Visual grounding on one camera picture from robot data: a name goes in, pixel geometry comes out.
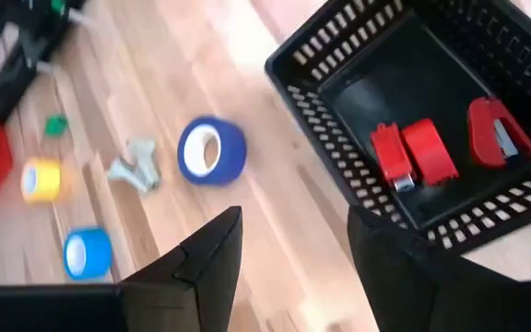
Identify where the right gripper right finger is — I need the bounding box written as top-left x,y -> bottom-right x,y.
347,205 -> 531,332

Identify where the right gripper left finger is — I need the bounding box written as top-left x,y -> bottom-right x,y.
120,205 -> 244,332

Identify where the light blue tape roll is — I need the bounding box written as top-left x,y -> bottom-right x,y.
62,226 -> 113,281

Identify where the red mini stapler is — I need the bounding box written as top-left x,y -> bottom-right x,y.
370,122 -> 418,194
401,118 -> 460,187
466,95 -> 531,170

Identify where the dark blue tape roll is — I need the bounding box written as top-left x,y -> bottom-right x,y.
176,114 -> 248,187

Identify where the yellow tape roll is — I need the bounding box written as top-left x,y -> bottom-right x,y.
19,158 -> 63,204

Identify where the green mini stapler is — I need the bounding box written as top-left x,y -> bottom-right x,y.
43,113 -> 69,138

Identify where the grey staple remover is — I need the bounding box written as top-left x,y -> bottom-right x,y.
107,137 -> 161,194

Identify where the black slotted plastic basket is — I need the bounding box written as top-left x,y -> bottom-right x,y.
264,0 -> 531,257

